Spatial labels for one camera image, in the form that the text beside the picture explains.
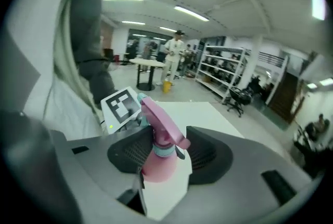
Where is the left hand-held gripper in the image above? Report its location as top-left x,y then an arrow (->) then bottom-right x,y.
100,88 -> 147,216

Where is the white shelf rack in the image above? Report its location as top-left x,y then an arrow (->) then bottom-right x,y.
194,44 -> 252,104

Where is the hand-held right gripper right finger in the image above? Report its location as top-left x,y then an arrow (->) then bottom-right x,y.
156,125 -> 323,224

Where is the brown staircase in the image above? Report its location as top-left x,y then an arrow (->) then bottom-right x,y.
267,71 -> 300,125

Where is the pink spray bottle cap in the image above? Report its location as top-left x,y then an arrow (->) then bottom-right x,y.
136,93 -> 192,160

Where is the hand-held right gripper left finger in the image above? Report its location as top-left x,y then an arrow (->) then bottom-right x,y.
48,126 -> 157,224

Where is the person's torso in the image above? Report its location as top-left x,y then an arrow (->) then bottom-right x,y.
0,0 -> 105,141

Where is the pink round container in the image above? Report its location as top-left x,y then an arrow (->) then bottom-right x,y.
142,151 -> 180,183

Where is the black office chair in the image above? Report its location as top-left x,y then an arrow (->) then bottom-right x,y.
225,86 -> 252,118

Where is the white pillar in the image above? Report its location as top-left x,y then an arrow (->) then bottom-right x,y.
244,34 -> 264,94

